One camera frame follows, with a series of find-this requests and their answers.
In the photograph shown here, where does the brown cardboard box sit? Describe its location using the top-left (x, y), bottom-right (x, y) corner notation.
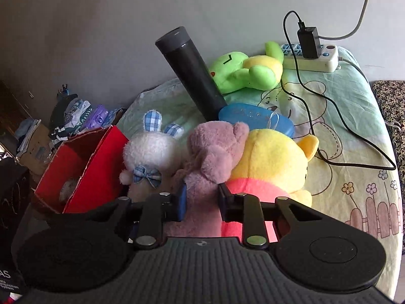
top-left (15, 119), bottom-right (57, 176)

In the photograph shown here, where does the dark wooden cabinet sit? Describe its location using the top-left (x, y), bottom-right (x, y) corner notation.
top-left (0, 81), bottom-right (35, 134)

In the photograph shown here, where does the red cardboard box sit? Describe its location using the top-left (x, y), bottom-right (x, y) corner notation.
top-left (34, 125), bottom-right (130, 214)

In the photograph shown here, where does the blue glasses case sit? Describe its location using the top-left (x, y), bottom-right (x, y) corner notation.
top-left (218, 103), bottom-right (295, 139)

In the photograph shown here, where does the black charger adapter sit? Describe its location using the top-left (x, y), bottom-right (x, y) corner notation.
top-left (297, 22), bottom-right (322, 59)

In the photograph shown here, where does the black printed box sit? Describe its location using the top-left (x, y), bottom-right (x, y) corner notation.
top-left (0, 158), bottom-right (30, 295)

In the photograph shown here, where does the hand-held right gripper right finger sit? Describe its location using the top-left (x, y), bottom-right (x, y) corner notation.
top-left (218, 184), bottom-right (320, 250)

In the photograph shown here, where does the grey power cord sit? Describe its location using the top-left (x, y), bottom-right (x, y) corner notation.
top-left (318, 0), bottom-right (370, 41)

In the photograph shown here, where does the black charger cable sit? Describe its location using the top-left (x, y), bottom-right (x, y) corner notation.
top-left (283, 10), bottom-right (397, 172)

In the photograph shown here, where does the white bunny plush toy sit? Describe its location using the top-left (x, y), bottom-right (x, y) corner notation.
top-left (119, 110), bottom-right (186, 203)

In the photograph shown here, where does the white power strip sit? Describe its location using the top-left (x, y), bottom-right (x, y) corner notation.
top-left (280, 43), bottom-right (341, 73)

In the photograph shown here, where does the pile of folded clothes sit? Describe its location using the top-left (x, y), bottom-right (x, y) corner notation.
top-left (49, 93), bottom-right (127, 140)

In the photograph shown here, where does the dark floral cloth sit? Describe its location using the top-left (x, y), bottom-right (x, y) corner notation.
top-left (372, 80), bottom-right (405, 254)

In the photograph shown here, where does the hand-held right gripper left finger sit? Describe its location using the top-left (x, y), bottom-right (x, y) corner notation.
top-left (86, 184), bottom-right (188, 250)

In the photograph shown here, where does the grey fuzzy plush toy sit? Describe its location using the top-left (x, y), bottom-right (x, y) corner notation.
top-left (59, 179), bottom-right (79, 203)

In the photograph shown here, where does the black thermos bottle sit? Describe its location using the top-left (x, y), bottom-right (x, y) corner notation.
top-left (155, 26), bottom-right (228, 122)

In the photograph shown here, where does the purple packet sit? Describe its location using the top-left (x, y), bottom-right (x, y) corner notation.
top-left (85, 104), bottom-right (110, 130)

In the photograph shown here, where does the green frog plush toy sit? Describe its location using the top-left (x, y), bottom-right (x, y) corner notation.
top-left (208, 41), bottom-right (285, 94)

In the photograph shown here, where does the pink bear plush toy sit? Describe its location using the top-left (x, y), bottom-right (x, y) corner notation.
top-left (165, 121), bottom-right (250, 238)

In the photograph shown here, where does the yellow bear plush toy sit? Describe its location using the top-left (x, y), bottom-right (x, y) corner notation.
top-left (218, 129), bottom-right (320, 244)

